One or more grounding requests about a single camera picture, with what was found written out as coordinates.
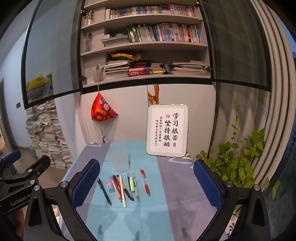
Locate pink teal eraser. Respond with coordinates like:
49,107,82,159
106,182,115,193

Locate yellow black pen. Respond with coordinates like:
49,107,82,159
122,183,134,201

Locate green highlighter pen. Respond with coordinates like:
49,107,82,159
131,173,140,201

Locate red pen with clear grip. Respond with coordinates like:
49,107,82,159
140,169,151,196

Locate red black pen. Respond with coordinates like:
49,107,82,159
112,175,121,192

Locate dark blue clear pen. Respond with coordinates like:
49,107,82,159
127,172,134,201

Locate stack of papers on floor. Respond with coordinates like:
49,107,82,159
26,100,73,170

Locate green potted plant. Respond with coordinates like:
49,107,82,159
196,103,282,200

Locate frosted plastic pen cup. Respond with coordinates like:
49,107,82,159
108,145,130,173

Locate blue grey tablecloth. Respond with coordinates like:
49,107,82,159
64,141,217,240

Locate red pyramid hanging ornament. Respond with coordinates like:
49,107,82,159
91,93,118,122

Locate framed calligraphy sign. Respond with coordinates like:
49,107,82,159
146,104,189,158

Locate gold medal with ribbon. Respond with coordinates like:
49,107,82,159
146,84,160,105

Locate red book on shelf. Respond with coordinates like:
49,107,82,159
128,71,151,77

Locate grey bookshelf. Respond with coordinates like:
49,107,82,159
80,1,211,88

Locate grey curtain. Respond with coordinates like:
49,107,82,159
252,1,295,187

